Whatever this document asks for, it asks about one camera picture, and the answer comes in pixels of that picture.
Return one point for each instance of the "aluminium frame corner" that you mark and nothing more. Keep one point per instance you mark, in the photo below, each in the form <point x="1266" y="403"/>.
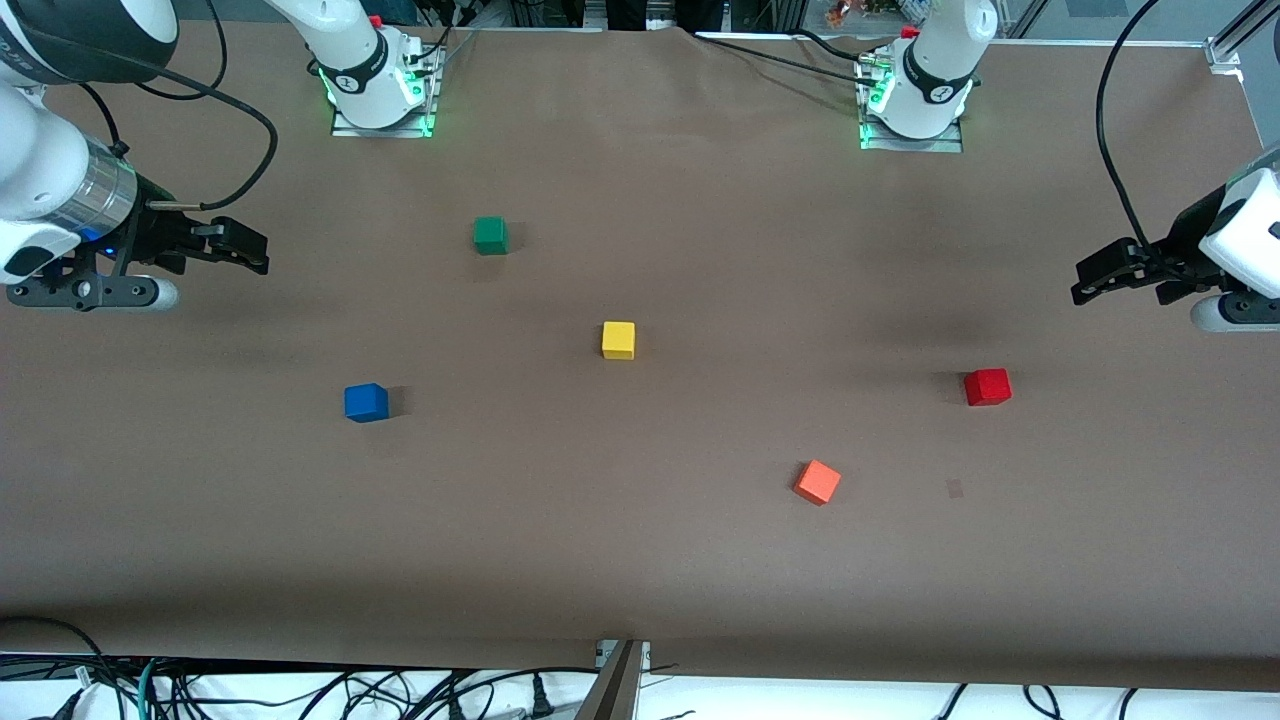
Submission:
<point x="1235" y="45"/>

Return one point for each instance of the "red wooden block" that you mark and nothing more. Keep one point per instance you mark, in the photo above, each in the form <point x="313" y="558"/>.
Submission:
<point x="988" y="387"/>

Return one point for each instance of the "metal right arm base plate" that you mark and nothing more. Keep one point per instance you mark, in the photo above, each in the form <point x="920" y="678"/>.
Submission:
<point x="345" y="128"/>

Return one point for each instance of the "aluminium profile beam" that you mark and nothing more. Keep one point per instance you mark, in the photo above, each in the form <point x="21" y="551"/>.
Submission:
<point x="612" y="690"/>

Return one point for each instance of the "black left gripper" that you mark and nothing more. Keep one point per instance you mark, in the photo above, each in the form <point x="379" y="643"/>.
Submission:
<point x="1180" y="243"/>

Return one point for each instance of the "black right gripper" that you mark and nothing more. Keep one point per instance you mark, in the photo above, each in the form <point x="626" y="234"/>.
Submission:
<point x="160" y="236"/>

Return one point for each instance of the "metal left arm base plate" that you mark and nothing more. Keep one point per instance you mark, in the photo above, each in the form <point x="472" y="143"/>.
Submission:
<point x="945" y="145"/>

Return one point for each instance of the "orange wooden block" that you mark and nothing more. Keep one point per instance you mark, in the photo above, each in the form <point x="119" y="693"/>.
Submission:
<point x="817" y="482"/>

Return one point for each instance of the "yellow wooden block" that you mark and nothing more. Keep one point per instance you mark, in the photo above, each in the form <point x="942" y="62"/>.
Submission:
<point x="618" y="340"/>

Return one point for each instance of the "blue wooden block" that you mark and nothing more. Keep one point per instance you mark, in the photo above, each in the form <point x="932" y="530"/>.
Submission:
<point x="366" y="403"/>

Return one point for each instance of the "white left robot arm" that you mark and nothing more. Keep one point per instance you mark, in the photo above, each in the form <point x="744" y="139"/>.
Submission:
<point x="935" y="70"/>

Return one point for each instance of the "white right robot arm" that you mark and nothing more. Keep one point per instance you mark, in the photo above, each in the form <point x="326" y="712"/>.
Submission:
<point x="40" y="170"/>

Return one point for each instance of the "green wooden block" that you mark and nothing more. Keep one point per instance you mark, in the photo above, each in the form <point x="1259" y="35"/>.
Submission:
<point x="490" y="236"/>

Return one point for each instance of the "brown table cover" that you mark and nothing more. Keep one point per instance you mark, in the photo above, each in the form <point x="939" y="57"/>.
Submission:
<point x="700" y="560"/>

